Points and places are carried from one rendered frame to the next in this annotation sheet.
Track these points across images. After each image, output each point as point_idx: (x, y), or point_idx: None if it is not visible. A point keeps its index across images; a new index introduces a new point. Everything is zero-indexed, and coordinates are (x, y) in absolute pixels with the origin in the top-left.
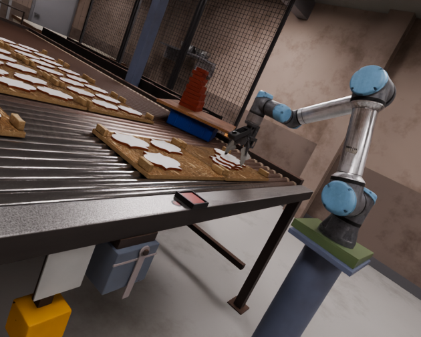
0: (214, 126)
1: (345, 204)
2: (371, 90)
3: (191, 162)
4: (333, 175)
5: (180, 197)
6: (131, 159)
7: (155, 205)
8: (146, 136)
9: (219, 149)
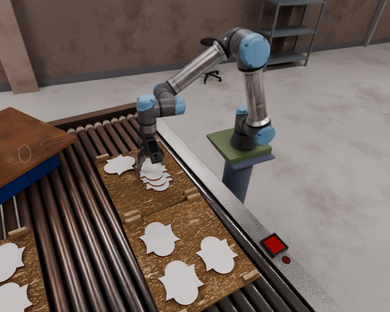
0: (59, 149)
1: (273, 137)
2: (265, 61)
3: (187, 220)
4: (257, 126)
5: (278, 254)
6: (236, 288)
7: (303, 278)
8: (116, 255)
9: (96, 163)
